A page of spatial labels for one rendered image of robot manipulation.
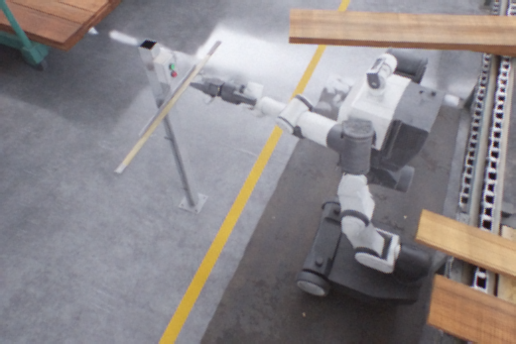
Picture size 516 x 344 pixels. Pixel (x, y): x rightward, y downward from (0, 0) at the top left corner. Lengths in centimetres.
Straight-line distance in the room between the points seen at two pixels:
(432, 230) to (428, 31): 126
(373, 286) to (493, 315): 79
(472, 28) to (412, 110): 138
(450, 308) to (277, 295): 109
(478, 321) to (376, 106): 85
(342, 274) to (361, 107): 122
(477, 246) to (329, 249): 86
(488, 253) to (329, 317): 100
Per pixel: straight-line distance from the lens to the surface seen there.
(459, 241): 179
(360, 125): 129
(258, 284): 245
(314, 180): 279
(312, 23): 248
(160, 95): 187
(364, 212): 193
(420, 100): 142
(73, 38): 339
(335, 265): 235
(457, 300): 168
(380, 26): 253
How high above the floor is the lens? 234
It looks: 55 degrees down
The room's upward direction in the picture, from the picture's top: 1 degrees clockwise
